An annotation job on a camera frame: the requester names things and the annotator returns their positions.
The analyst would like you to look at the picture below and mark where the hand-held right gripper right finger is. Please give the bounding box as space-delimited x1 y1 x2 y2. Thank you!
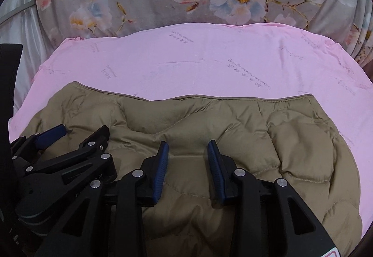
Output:
207 140 335 257

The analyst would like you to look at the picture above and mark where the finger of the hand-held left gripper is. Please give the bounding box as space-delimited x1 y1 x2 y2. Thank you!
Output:
26 126 117 183
12 125 67 161

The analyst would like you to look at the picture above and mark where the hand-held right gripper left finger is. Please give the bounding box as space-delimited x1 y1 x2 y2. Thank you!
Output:
36 142 169 257

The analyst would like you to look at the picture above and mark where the olive quilted jacket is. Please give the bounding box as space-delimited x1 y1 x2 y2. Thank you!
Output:
22 81 363 257

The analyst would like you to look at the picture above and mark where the white satin curtain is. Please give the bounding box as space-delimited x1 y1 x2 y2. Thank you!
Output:
0 0 56 112

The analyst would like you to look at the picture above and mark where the pink blanket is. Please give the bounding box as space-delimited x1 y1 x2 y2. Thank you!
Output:
9 22 373 246

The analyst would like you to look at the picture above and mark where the grey metal rail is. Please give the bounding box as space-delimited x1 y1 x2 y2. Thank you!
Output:
0 2 37 24

